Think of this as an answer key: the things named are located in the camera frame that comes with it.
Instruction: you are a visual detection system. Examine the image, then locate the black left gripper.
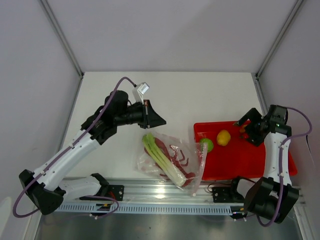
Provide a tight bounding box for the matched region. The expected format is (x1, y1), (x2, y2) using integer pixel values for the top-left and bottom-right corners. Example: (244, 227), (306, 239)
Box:
(115, 100), (167, 129)

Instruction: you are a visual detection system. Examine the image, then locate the orange toy food piece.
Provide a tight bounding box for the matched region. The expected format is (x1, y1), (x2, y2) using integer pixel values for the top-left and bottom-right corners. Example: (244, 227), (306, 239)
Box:
(233, 120), (251, 140)

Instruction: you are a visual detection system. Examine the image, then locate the yellow lemon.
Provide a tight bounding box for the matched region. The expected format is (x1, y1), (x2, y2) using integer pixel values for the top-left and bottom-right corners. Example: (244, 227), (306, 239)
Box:
(216, 129), (231, 147)

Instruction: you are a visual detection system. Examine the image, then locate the clear zip top bag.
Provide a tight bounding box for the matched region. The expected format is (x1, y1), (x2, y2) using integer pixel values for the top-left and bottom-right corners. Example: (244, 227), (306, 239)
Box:
(135, 132), (208, 197)

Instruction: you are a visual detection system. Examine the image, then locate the green celery stalk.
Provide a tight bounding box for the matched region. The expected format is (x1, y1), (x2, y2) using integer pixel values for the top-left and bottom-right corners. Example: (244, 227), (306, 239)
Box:
(142, 133), (187, 187)

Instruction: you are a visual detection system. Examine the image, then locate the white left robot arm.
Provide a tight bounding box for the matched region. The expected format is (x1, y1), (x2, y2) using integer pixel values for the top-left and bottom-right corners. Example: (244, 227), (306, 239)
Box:
(18, 90), (167, 215)

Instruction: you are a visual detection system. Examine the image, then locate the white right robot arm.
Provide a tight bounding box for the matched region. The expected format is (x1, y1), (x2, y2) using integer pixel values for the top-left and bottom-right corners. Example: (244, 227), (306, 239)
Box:
(228, 105), (299, 227)

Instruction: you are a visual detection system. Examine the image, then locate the red plastic tray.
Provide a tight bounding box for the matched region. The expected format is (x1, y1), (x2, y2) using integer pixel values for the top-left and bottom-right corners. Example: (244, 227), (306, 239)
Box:
(193, 120), (298, 181)

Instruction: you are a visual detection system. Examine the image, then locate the green bumpy custard apple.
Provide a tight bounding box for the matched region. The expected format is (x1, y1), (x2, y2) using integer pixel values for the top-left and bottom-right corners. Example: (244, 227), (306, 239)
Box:
(199, 138), (214, 153)

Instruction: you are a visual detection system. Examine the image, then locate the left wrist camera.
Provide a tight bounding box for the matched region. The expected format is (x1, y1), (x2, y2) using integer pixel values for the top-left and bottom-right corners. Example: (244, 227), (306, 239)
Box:
(132, 82), (150, 103)

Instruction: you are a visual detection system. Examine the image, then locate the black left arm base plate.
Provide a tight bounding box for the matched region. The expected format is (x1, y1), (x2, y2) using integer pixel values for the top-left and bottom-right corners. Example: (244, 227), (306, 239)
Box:
(79, 183), (125, 202)

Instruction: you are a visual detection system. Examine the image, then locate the aluminium rail frame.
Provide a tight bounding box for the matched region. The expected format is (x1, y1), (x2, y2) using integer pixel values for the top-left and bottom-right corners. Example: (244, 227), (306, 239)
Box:
(33, 177), (306, 206)

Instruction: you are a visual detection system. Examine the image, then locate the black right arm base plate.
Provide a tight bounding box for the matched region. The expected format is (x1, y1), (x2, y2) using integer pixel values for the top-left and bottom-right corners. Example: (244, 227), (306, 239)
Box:
(207, 183), (245, 204)

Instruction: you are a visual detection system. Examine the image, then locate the right aluminium corner post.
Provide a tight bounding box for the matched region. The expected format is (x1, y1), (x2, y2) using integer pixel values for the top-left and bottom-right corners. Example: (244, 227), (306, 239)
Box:
(255, 0), (306, 81)

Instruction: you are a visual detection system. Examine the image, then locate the aluminium corner post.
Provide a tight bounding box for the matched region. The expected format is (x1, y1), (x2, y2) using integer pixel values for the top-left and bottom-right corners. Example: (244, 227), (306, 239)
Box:
(255, 0), (306, 81)
(38, 0), (84, 78)

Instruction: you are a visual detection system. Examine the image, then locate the white slotted cable duct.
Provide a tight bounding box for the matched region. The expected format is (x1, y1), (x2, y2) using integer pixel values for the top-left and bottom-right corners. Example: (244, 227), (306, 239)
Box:
(55, 202), (234, 216)

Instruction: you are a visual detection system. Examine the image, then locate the left aluminium corner post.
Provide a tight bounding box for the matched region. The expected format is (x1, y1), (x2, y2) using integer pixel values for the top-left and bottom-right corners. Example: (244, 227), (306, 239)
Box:
(38, 0), (84, 78)

